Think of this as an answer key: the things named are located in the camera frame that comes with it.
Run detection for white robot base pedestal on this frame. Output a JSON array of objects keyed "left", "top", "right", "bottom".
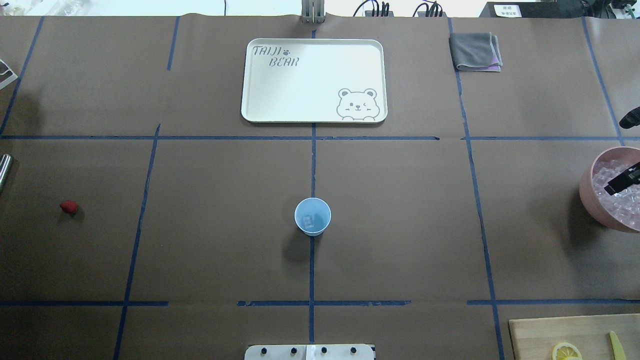
[{"left": 244, "top": 343, "right": 377, "bottom": 360}]

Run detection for cream bear serving tray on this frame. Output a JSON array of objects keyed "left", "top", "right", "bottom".
[{"left": 241, "top": 38, "right": 389, "bottom": 125}]

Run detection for steel muddler black tip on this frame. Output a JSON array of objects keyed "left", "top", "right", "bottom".
[{"left": 0, "top": 153, "right": 14, "bottom": 193}]

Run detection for grey folded cloth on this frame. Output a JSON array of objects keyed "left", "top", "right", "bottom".
[{"left": 449, "top": 32, "right": 503, "bottom": 73}]

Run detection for yellow plastic knife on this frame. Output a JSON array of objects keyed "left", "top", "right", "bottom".
[{"left": 608, "top": 331, "right": 627, "bottom": 360}]

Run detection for aluminium frame post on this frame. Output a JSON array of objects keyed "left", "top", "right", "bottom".
[{"left": 301, "top": 0, "right": 326, "bottom": 24}]

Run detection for pink bowl of ice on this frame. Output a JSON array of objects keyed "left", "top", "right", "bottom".
[{"left": 578, "top": 146, "right": 640, "bottom": 234}]

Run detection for lemon slice stack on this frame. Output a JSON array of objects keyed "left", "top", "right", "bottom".
[{"left": 550, "top": 342, "right": 583, "bottom": 360}]

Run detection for clear ice cube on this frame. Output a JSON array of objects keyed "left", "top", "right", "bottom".
[{"left": 302, "top": 214, "right": 316, "bottom": 229}]

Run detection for red strawberry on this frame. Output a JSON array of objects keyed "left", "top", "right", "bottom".
[{"left": 59, "top": 200, "right": 79, "bottom": 215}]

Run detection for wooden cutting board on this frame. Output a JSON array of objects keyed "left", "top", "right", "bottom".
[{"left": 509, "top": 313, "right": 640, "bottom": 360}]

